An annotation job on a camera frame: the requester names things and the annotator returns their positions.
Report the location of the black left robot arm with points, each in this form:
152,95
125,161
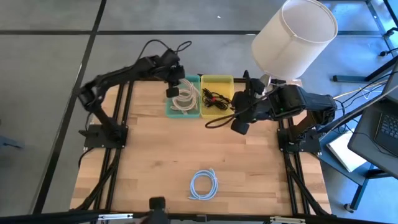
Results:
124,73

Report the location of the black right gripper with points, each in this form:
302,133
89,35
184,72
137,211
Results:
256,105

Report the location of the black aluminium table frame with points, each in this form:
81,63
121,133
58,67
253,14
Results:
236,218

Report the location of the table lamp with white shade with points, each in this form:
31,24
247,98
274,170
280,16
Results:
292,37

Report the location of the silver metal bracket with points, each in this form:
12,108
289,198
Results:
287,220
115,216

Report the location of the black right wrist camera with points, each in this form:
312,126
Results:
240,127

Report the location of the yellow plastic bin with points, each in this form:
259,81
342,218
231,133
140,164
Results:
217,81

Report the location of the teal plastic bin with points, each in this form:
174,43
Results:
169,115

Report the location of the grey rolling cart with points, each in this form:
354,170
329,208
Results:
363,143

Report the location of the white book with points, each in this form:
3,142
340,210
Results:
345,155

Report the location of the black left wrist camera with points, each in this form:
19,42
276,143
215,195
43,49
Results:
172,92

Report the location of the black box-shaped object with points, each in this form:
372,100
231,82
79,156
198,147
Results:
157,205

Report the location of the dark laptop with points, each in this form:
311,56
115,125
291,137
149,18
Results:
388,127

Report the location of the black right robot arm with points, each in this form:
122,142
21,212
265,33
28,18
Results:
311,102

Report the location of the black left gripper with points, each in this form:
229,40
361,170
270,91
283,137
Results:
174,70

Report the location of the black metal floor stand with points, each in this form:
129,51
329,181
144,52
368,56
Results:
351,76

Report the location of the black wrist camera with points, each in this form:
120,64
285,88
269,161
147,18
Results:
172,92
240,127

